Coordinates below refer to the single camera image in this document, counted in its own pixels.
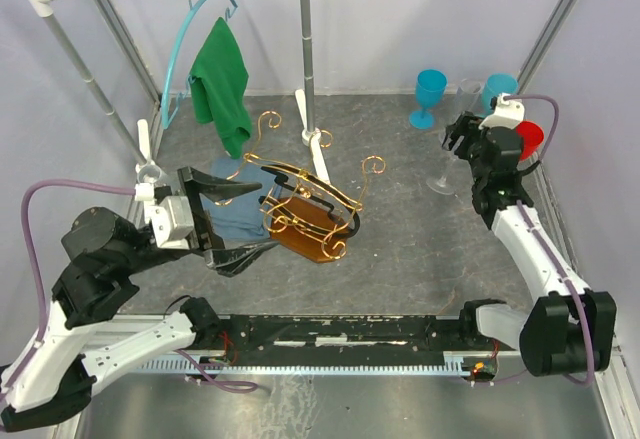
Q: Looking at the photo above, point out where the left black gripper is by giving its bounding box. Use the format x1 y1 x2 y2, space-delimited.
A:
120 164 285 274

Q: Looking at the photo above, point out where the teal clothes hanger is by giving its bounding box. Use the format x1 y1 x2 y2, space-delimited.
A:
160 0 238 130

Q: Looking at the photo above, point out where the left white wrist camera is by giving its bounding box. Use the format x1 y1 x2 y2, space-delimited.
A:
134 183 194 250

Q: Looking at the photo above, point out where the blue wine glass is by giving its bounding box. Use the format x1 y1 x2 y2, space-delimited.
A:
480 73 519 116
409 69 448 130

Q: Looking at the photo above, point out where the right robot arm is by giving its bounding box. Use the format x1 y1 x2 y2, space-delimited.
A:
444 112 617 386

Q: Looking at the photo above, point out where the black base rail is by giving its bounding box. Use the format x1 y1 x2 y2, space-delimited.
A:
194 314 512 368

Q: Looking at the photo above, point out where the green cloth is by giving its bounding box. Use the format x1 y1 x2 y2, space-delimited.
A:
189 18 252 159

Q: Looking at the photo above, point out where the folded blue cloth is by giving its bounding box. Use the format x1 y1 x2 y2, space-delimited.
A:
202 163 274 242

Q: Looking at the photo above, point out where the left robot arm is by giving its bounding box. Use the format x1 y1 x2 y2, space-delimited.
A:
1 166 259 433

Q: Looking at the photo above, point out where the gold wire wine glass rack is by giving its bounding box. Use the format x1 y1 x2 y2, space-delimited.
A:
209 111 389 264

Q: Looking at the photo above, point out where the red wine glass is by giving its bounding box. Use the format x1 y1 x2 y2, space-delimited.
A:
515 120 544 161

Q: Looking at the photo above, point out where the clear wine glass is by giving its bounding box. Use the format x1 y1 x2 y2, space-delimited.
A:
438 79 484 147
427 155 459 196
135 163 168 187

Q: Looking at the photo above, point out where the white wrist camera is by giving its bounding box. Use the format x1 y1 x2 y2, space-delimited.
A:
134 183 194 250
479 93 525 129

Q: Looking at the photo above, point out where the blue wine glass front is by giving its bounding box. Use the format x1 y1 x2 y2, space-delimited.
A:
409 69 448 130

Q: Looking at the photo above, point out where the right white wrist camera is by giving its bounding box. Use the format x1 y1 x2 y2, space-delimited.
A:
479 93 525 129

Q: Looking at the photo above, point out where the clear wine glass front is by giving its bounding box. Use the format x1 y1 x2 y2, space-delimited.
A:
427 155 459 196

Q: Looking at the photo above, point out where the blue wine glass back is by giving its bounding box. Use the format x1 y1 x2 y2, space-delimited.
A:
480 73 519 116

